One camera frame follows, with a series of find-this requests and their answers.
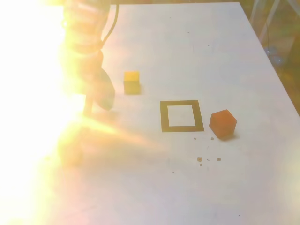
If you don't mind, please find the yellow cube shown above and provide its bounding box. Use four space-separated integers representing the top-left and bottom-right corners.
123 71 141 95

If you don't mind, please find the black camera cable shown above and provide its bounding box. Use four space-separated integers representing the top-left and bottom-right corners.
99 3 120 51

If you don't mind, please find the black tape square outline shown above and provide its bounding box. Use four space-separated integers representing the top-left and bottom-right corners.
159 100 205 133

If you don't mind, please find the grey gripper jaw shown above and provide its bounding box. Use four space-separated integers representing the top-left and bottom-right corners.
92 67 116 112
83 77 97 116

